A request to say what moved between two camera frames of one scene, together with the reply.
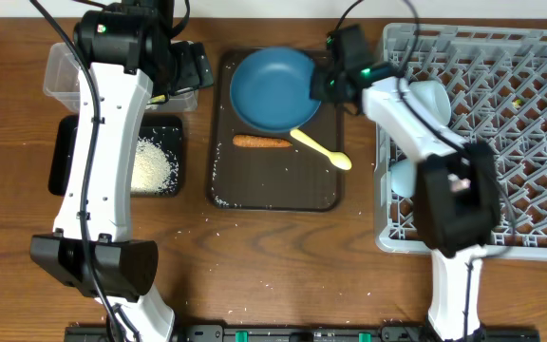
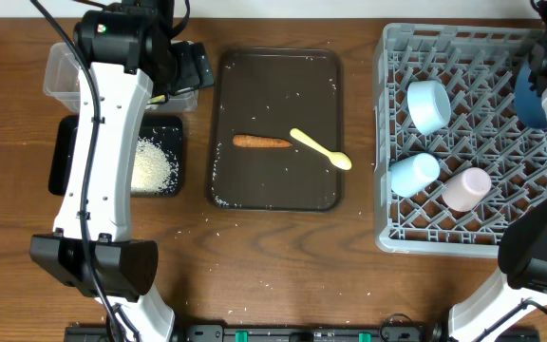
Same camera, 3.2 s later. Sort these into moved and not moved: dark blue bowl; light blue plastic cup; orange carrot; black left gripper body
Moved: dark blue bowl
Not moved: orange carrot; light blue plastic cup; black left gripper body
